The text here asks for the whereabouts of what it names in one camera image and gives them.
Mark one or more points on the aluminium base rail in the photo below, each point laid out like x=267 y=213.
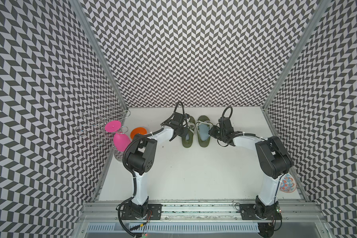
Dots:
x=292 y=210

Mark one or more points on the wire glass rack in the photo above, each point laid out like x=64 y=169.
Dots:
x=94 y=121

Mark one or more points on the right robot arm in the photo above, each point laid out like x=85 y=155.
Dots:
x=273 y=159

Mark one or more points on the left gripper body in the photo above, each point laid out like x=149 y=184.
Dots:
x=182 y=131

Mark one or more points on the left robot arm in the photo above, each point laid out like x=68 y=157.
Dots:
x=139 y=156

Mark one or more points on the green shoe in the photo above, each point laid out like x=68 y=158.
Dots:
x=187 y=141
x=203 y=120

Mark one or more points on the pink plastic wine glass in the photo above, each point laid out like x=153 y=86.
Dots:
x=120 y=140

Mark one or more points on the blue insole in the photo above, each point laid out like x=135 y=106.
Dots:
x=203 y=132

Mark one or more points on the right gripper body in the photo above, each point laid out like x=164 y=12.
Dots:
x=216 y=133

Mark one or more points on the orange plastic cup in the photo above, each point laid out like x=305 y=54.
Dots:
x=139 y=130

